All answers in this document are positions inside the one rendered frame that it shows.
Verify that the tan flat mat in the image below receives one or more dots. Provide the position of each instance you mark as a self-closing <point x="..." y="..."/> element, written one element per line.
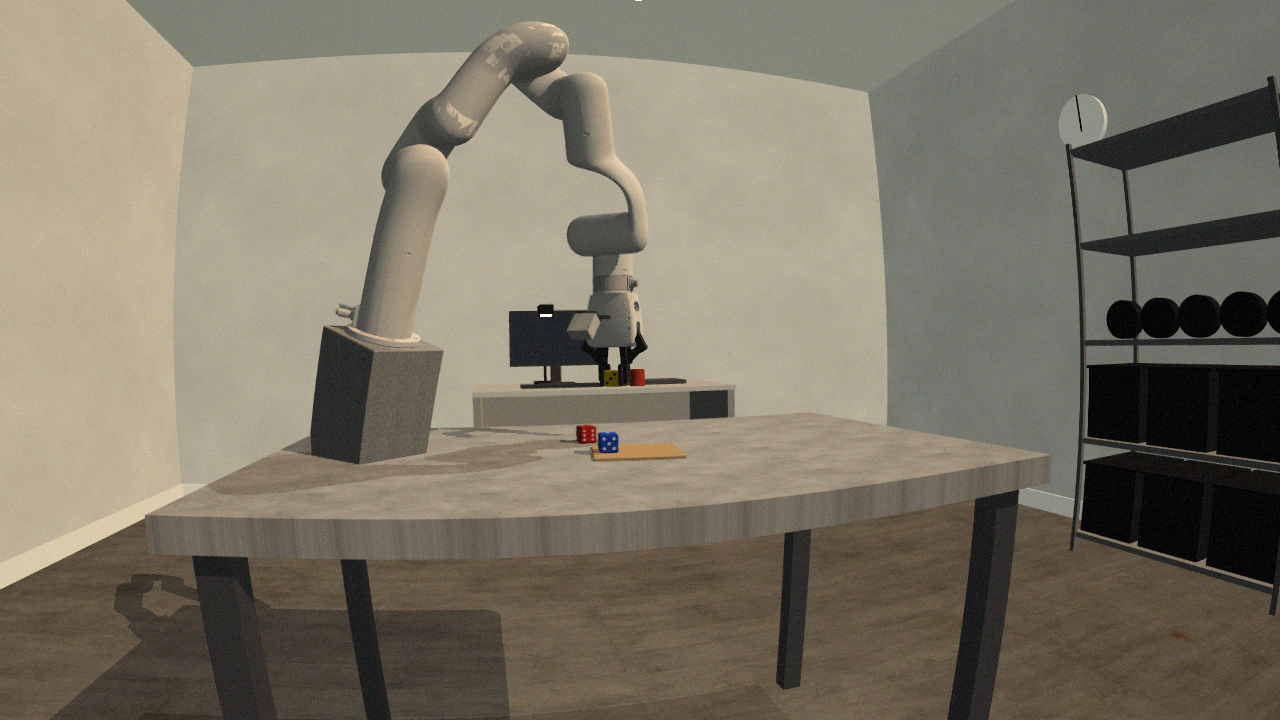
<point x="640" y="452"/>

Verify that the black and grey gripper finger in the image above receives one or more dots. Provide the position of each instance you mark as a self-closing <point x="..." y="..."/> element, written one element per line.
<point x="600" y="355"/>
<point x="627" y="356"/>

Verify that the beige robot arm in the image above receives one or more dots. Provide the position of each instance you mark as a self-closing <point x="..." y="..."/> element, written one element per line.
<point x="418" y="176"/>

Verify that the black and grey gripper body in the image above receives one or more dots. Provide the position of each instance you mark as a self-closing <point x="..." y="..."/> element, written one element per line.
<point x="621" y="329"/>

